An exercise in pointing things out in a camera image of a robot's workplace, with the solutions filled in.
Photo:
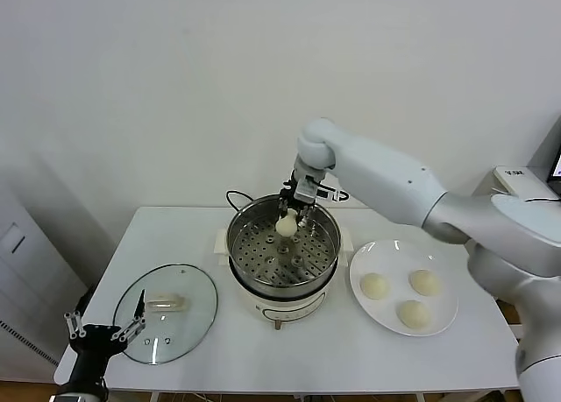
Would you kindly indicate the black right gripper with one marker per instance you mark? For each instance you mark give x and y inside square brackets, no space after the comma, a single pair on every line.
[290,191]

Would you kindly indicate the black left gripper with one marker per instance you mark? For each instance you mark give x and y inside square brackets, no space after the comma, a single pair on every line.
[96,338]

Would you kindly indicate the white steamed baozi bun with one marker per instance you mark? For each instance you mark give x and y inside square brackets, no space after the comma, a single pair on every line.
[286,227]
[424,283]
[374,287]
[413,316]

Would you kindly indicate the round glass pot lid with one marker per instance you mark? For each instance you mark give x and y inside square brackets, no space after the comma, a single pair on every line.
[193,297]

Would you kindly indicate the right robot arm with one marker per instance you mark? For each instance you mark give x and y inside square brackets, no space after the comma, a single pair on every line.
[394,178]

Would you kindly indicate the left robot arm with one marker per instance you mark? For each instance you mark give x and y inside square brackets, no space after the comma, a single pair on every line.
[87,371]

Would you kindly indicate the perforated steel steamer basket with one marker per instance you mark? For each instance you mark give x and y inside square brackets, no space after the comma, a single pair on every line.
[263,266]

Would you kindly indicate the white table leg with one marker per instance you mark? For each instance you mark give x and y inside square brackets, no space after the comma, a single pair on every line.
[421,397]
[154,397]

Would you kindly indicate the cream electric cooker pot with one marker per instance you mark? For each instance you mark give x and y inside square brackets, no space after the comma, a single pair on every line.
[285,308]

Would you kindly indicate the white storage cabinet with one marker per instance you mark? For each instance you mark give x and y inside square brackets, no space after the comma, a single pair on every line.
[26,262]

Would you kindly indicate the large white round plate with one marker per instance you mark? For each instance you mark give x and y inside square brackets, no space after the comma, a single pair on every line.
[399,284]

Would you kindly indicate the dark framed computer screen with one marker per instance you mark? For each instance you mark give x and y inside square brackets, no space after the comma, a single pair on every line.
[557,165]

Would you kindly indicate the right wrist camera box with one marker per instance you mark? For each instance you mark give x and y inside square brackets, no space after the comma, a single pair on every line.
[305,187]

